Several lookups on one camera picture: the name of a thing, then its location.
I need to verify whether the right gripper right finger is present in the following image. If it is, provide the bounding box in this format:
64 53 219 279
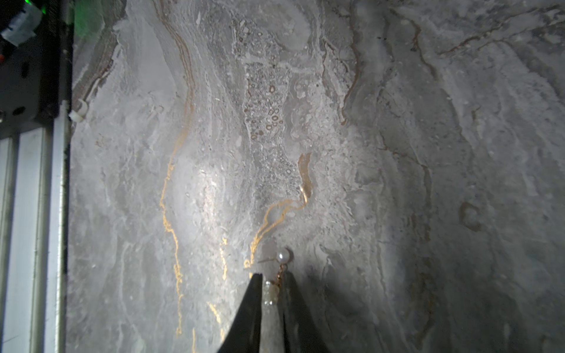
280 270 330 353

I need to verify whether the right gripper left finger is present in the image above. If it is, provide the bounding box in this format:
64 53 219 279
217 274 263 353

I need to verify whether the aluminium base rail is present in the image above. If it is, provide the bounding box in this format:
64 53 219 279
0 0 74 353

